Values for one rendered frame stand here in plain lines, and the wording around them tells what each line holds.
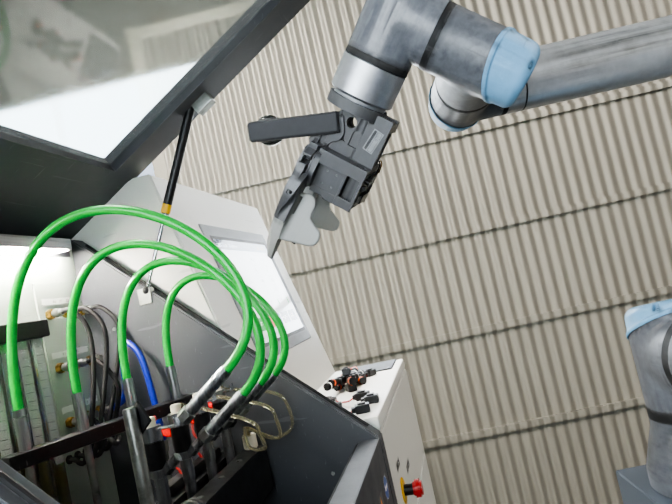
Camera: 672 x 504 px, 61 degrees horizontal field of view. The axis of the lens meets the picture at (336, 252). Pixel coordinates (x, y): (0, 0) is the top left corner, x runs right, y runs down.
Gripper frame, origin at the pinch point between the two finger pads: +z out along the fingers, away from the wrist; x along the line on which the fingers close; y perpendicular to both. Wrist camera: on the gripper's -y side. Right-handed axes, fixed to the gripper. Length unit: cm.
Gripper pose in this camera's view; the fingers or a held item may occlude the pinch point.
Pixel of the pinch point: (280, 240)
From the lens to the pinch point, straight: 73.9
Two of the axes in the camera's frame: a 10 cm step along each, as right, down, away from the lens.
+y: 8.7, 4.8, -1.5
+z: -4.0, 8.4, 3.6
